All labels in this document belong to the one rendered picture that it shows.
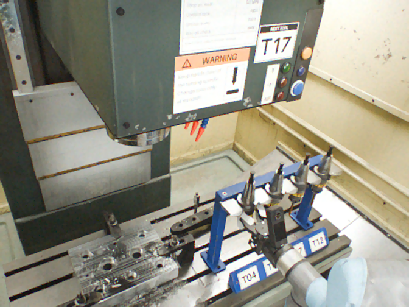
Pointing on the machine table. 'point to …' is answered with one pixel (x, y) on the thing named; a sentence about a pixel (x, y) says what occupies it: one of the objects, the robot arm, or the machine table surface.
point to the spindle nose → (145, 139)
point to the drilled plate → (140, 285)
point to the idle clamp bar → (206, 214)
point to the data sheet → (218, 24)
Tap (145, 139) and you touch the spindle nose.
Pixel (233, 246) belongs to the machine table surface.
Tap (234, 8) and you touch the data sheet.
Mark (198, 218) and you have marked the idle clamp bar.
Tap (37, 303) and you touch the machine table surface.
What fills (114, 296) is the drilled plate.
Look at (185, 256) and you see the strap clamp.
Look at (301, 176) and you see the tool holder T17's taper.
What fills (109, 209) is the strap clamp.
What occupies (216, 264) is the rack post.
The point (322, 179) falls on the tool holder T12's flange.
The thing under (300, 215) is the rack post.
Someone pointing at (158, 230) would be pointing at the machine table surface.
